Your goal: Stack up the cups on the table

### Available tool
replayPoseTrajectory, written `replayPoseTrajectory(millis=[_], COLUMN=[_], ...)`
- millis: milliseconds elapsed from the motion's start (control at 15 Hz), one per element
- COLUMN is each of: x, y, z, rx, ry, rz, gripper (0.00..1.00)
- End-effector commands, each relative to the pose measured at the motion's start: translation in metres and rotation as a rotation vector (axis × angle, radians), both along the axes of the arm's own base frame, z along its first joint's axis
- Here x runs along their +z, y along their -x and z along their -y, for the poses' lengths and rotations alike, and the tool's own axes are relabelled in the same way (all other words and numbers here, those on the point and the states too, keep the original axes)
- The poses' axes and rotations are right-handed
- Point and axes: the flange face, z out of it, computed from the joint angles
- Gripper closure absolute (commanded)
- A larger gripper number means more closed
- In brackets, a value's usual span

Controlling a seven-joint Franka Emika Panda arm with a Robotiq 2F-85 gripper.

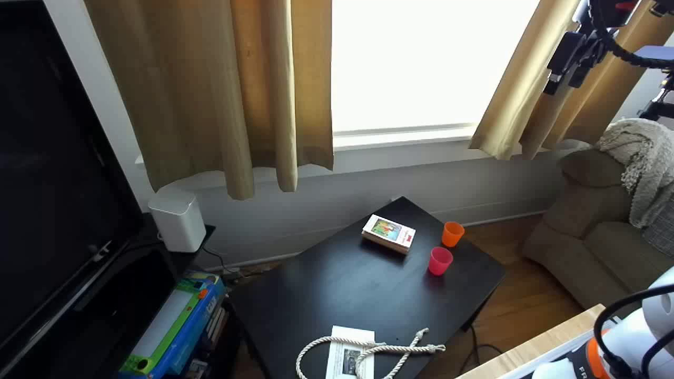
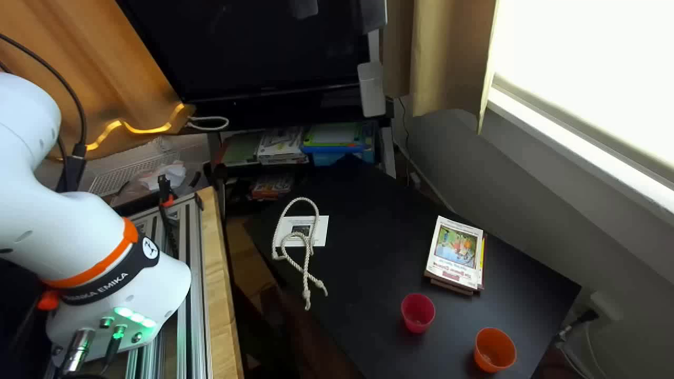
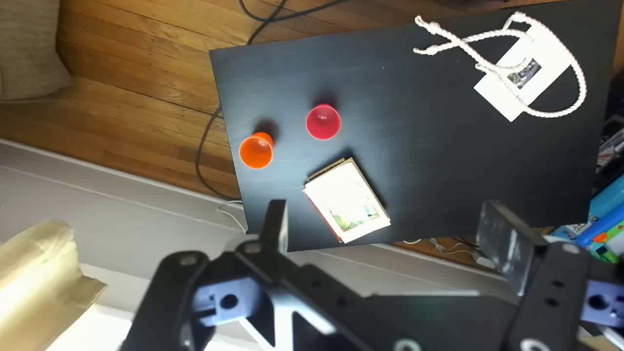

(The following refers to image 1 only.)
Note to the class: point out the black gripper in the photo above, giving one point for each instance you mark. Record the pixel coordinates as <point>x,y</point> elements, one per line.
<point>584,45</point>

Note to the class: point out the light wooden board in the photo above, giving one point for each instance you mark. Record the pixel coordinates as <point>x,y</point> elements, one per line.
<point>523,358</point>

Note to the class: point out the white speaker box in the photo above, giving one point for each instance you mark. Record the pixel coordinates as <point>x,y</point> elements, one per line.
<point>178,219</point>

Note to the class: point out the white card box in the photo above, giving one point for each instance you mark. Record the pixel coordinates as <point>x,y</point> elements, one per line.
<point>388,234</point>

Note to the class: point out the olive green armchair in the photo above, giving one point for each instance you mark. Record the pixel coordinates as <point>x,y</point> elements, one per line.
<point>586,240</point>

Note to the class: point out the orange plastic cup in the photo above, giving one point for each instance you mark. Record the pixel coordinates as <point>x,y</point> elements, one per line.
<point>452,234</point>

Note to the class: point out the left tan curtain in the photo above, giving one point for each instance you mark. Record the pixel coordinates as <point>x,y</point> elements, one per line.
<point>224,85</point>

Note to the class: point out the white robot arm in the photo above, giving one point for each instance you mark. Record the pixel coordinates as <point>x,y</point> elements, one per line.
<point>633,338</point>

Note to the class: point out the beige knit blanket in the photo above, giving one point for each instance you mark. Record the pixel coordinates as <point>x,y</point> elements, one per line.
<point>645,150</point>

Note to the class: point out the black television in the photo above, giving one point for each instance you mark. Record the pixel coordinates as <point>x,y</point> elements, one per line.
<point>63,200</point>

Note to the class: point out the black tv stand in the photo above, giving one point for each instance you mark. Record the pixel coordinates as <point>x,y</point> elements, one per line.
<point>78,318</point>

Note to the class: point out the black coffee table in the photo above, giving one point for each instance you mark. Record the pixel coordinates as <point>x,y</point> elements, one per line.
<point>348,280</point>

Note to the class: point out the right tan curtain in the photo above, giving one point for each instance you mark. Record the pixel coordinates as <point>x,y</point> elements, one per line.
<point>521,119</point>

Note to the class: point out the green blue board game box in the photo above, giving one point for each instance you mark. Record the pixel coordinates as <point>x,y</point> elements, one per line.
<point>176,329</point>

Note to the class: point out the tan curtain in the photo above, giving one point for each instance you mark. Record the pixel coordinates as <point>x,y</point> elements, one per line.
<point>224,85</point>
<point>521,119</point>

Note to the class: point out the pink plastic cup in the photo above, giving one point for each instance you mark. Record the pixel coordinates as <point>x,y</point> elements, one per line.
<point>440,260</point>

